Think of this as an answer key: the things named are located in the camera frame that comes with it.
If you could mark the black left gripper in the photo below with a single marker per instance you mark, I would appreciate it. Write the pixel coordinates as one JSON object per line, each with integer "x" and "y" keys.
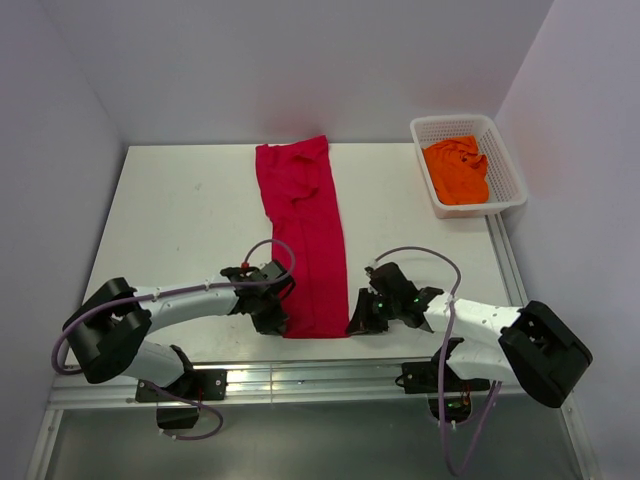
{"x": 275, "y": 324}

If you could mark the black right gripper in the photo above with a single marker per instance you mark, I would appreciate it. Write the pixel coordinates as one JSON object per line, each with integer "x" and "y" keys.
{"x": 363, "y": 322}

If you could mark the red t shirt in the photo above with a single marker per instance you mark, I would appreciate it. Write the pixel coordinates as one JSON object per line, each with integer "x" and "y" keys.
{"x": 299, "y": 198}

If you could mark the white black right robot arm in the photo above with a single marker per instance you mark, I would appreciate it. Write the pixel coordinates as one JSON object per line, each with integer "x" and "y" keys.
{"x": 482, "y": 344}

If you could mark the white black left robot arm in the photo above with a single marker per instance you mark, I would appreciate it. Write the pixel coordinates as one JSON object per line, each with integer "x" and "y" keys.
{"x": 109, "y": 333}

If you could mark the orange t shirt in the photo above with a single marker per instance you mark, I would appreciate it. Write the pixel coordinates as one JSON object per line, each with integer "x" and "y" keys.
{"x": 458, "y": 171}

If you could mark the white perforated plastic basket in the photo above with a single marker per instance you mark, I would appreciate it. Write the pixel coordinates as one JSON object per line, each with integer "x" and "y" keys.
{"x": 506, "y": 187}

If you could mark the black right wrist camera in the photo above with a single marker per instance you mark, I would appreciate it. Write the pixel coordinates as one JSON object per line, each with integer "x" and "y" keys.
{"x": 389, "y": 281}

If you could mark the aluminium table edge rail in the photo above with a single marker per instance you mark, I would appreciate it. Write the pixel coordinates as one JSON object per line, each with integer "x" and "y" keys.
{"x": 252, "y": 383}

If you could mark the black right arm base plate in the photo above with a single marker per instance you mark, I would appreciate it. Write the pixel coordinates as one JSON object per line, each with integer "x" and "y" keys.
{"x": 422, "y": 378}

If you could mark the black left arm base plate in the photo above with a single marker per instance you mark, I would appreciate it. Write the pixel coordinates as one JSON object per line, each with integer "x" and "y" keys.
{"x": 198, "y": 385}

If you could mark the aluminium right side rail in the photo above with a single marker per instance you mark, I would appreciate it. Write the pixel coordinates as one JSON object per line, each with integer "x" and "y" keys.
{"x": 506, "y": 260}

